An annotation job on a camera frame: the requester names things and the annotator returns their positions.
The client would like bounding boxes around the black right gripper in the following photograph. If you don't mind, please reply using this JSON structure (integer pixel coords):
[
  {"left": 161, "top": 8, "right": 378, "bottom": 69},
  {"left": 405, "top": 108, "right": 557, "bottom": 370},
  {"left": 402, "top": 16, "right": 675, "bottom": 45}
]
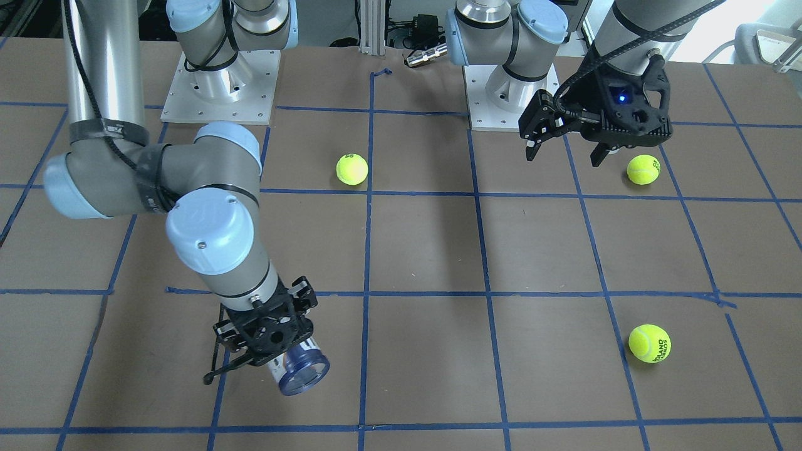
[{"left": 203, "top": 276, "right": 318, "bottom": 385}]

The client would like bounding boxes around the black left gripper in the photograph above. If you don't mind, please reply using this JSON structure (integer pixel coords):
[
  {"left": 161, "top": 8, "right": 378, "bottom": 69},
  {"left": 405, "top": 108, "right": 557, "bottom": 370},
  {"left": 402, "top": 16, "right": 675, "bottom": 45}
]
[{"left": 518, "top": 53, "right": 673, "bottom": 167}]

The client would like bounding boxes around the white blue tennis ball can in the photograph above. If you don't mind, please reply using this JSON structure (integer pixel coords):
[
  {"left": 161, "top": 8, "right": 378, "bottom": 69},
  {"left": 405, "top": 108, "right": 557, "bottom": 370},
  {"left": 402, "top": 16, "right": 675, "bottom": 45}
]
[{"left": 266, "top": 337, "right": 330, "bottom": 397}]

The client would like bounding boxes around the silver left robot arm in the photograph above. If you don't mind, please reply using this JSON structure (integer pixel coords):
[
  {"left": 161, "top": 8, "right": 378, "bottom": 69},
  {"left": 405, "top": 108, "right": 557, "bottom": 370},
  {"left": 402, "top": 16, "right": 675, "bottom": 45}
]
[{"left": 445, "top": 1, "right": 719, "bottom": 167}]

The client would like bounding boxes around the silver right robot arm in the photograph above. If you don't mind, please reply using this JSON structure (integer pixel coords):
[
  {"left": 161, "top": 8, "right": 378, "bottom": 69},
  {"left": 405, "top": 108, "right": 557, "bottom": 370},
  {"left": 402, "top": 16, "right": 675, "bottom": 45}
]
[{"left": 43, "top": 1, "right": 330, "bottom": 396}]

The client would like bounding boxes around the yellow far tennis ball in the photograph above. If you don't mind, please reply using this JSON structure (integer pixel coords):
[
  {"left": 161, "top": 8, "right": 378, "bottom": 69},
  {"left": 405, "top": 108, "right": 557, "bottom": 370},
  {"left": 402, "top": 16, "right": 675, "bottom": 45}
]
[{"left": 625, "top": 154, "right": 662, "bottom": 185}]

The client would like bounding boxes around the yellow centre tennis ball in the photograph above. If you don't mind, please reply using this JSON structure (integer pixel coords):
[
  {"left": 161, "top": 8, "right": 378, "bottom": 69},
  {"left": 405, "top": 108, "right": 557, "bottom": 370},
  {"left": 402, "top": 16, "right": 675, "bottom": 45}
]
[{"left": 335, "top": 153, "right": 369, "bottom": 186}]

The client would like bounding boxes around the yellow Roland Garros tennis ball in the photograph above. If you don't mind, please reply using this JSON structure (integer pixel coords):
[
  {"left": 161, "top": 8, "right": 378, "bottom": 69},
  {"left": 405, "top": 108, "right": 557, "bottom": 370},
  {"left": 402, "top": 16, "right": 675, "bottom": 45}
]
[{"left": 628, "top": 324, "right": 672, "bottom": 363}]

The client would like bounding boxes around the silver metal connector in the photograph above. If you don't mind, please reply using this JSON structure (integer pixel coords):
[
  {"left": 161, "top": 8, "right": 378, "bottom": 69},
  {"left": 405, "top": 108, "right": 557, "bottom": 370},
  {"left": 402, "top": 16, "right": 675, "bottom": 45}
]
[{"left": 404, "top": 43, "right": 449, "bottom": 68}]

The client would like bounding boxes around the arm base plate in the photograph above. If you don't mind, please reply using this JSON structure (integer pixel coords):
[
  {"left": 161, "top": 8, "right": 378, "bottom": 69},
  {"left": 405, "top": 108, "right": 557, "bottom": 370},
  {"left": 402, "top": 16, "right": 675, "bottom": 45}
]
[
  {"left": 463, "top": 65, "right": 559, "bottom": 133},
  {"left": 160, "top": 49, "right": 281, "bottom": 125}
]

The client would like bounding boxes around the aluminium frame post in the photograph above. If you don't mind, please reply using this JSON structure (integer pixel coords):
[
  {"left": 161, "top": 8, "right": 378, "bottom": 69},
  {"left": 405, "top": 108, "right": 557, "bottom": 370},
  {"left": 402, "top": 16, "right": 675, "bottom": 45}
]
[{"left": 358, "top": 0, "right": 387, "bottom": 58}]

